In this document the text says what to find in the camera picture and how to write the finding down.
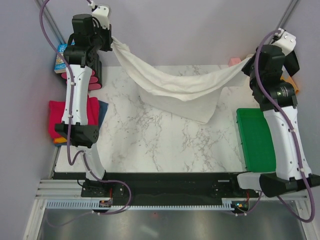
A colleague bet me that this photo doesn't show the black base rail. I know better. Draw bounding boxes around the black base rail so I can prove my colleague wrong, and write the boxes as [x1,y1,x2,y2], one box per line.
[53,172,258,206]

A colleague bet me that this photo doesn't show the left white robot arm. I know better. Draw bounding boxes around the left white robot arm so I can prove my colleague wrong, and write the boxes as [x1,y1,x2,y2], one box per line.
[54,13,113,197]

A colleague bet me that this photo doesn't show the white t shirt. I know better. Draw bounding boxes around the white t shirt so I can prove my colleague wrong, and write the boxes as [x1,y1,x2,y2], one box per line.
[111,37,249,124]

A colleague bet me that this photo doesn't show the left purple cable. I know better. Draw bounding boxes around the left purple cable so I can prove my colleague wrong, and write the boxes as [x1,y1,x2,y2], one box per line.
[39,0,133,227]

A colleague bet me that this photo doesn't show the red folded t shirt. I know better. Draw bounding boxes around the red folded t shirt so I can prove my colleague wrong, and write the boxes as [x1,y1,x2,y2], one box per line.
[48,97,100,139]

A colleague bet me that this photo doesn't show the pink plug cube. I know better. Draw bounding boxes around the pink plug cube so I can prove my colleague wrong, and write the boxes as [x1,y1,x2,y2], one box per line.
[228,57,242,67]

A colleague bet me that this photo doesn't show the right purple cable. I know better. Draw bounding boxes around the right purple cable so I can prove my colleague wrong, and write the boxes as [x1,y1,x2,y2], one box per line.
[234,29,316,223]

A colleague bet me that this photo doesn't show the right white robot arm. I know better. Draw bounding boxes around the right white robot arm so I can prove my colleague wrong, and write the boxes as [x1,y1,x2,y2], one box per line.
[229,44,320,198]

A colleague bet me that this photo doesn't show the blue treehouse book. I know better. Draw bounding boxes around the blue treehouse book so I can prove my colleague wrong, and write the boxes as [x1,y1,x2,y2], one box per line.
[54,43,68,74]

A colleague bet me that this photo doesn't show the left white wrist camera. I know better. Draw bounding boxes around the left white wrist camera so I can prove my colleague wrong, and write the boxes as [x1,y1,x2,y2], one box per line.
[90,2,110,30]

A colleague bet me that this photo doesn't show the black pink drawer organizer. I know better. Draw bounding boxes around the black pink drawer organizer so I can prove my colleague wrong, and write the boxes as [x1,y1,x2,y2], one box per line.
[60,55,103,91]

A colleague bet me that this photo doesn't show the blue folded t shirt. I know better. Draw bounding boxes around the blue folded t shirt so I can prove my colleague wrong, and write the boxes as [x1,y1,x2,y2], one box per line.
[53,100,109,147]

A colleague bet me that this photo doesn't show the white slotted cable duct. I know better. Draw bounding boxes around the white slotted cable duct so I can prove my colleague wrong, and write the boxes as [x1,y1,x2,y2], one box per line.
[45,199,239,211]

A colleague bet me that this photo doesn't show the orange folded t shirt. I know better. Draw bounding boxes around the orange folded t shirt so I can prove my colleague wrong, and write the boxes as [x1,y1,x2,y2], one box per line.
[53,137,67,144]

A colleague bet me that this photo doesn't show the green plastic tray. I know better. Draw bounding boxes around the green plastic tray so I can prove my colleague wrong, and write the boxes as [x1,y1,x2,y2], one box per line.
[236,108,276,173]

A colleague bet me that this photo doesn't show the purple cable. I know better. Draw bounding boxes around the purple cable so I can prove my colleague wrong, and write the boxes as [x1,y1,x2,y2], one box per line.
[39,0,133,227]
[234,29,316,223]

